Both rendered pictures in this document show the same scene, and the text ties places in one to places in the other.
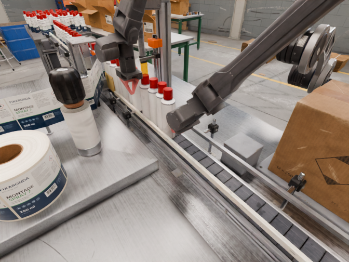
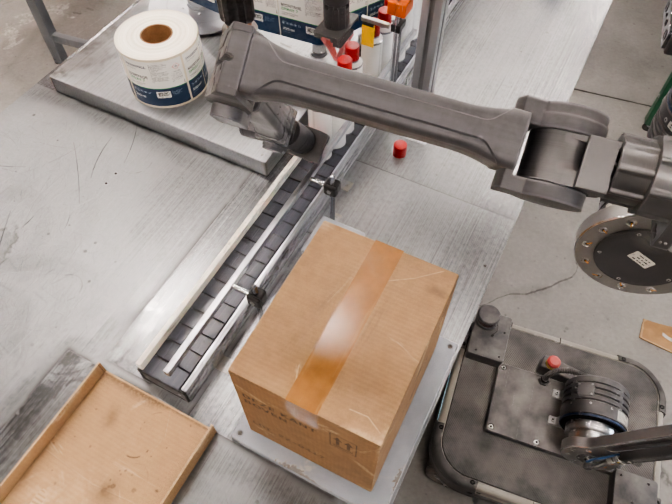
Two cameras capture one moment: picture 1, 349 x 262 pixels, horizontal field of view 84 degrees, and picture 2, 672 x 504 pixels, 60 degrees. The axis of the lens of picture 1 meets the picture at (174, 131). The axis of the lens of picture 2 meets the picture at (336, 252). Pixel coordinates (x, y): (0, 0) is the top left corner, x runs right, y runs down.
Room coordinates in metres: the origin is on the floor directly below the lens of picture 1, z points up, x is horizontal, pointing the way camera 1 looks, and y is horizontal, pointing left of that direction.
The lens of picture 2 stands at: (0.21, -0.87, 1.90)
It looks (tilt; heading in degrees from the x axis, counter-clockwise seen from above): 56 degrees down; 65
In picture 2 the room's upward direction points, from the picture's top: straight up
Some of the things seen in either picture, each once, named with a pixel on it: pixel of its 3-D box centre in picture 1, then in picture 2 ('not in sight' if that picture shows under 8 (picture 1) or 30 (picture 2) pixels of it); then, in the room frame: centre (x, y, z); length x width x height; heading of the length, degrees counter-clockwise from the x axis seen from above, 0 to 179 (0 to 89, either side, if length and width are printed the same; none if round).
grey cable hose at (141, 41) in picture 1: (140, 35); not in sight; (0.95, 0.15, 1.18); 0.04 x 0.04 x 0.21
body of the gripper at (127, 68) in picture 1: (127, 65); (336, 15); (0.71, 0.17, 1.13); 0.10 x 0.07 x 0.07; 37
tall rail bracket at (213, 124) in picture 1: (207, 139); (323, 197); (0.54, -0.12, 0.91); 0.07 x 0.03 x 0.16; 127
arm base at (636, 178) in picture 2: not in sight; (652, 176); (0.68, -0.65, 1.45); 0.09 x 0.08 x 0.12; 45
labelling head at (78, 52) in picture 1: (88, 65); not in sight; (1.04, 0.46, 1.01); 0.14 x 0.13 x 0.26; 37
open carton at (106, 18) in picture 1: (113, 16); not in sight; (3.24, 0.88, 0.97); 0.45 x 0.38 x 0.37; 137
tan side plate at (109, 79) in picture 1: (110, 82); not in sight; (0.98, 0.35, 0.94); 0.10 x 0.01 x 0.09; 37
